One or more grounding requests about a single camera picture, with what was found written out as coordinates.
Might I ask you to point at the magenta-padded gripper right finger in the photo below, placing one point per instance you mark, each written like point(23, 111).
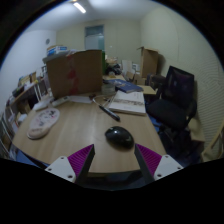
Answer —
point(165, 165)

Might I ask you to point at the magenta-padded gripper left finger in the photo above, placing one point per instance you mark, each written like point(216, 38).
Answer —
point(61, 166)

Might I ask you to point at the black computer mouse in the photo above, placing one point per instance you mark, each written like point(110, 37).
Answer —
point(119, 136)

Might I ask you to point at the round cartoon print mouse pad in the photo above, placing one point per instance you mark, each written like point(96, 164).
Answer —
point(43, 122)

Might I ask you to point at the black office chair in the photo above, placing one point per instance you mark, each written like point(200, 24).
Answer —
point(173, 106)

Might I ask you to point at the white paper sheet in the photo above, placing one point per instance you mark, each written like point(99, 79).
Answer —
point(80, 99)

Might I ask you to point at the black marker pen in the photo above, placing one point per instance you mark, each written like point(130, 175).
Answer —
point(110, 113)

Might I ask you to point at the white book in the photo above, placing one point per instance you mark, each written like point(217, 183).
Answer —
point(128, 102)

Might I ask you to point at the cluttered shelf unit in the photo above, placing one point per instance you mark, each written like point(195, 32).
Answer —
point(20, 96)

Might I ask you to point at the blue book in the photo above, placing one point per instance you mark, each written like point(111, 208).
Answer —
point(128, 86)

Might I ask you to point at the clear plastic container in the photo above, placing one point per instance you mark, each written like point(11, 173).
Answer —
point(108, 88)

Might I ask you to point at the large brown cardboard box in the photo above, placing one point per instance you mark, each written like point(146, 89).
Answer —
point(75, 73)

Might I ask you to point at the tall open cardboard box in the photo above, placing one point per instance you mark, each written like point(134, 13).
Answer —
point(149, 63)

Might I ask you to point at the blue and white cabinet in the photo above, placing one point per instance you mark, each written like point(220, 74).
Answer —
point(56, 50)

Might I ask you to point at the door with window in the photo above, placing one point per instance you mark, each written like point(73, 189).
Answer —
point(94, 38)

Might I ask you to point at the ceiling tube light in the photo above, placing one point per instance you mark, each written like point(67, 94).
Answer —
point(79, 7)

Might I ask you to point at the round wall clock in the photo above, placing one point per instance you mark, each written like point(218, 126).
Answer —
point(47, 41)

